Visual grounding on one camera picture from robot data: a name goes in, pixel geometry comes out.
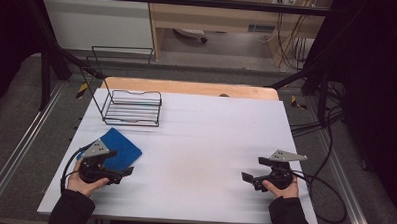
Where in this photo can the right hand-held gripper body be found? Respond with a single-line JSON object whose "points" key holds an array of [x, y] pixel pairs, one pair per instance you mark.
{"points": [[281, 176]]}

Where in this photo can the black metal frame bar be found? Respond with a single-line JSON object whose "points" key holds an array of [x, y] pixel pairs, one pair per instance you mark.
{"points": [[190, 0]]}

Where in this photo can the person's right hand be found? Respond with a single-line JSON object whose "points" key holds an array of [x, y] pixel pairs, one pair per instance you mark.
{"points": [[287, 192]]}

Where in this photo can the aluminium floor rail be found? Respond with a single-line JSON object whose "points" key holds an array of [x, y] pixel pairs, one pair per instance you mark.
{"points": [[347, 184], [18, 149]]}

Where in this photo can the yellow black tape strip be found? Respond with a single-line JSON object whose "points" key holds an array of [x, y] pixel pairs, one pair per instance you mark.
{"points": [[81, 90], [297, 103]]}

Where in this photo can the light wooden desk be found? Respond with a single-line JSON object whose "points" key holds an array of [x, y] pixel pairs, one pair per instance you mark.
{"points": [[219, 19]]}

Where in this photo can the black curtain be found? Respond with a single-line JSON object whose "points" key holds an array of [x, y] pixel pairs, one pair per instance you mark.
{"points": [[9, 35], [377, 81]]}

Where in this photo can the black metal stand leg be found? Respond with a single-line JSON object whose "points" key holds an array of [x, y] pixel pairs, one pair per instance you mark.
{"points": [[323, 89], [46, 76]]}

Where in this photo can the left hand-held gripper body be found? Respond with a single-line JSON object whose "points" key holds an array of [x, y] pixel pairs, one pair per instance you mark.
{"points": [[92, 170]]}

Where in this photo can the blue cloth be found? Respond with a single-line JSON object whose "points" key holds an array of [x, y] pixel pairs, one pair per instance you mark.
{"points": [[125, 149]]}

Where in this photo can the person's left hand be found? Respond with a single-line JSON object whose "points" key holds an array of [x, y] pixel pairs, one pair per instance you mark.
{"points": [[80, 187]]}

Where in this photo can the white cabinet panel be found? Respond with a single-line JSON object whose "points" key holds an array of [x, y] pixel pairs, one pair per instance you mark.
{"points": [[96, 21]]}

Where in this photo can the white chair base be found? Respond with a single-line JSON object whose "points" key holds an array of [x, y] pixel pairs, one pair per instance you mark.
{"points": [[191, 33]]}

